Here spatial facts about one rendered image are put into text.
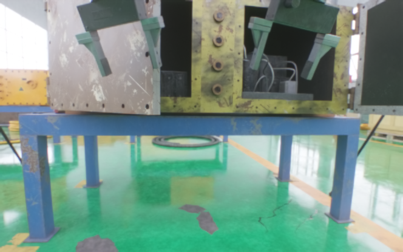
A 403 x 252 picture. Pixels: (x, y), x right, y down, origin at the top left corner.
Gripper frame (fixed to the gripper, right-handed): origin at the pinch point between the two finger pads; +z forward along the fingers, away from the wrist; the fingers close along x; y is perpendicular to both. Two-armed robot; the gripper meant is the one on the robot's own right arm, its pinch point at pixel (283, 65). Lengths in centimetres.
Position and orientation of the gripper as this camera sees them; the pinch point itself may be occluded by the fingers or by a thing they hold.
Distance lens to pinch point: 51.4
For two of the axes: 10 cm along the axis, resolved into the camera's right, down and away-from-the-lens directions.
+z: -1.8, 8.6, 4.7
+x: 9.8, 1.2, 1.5
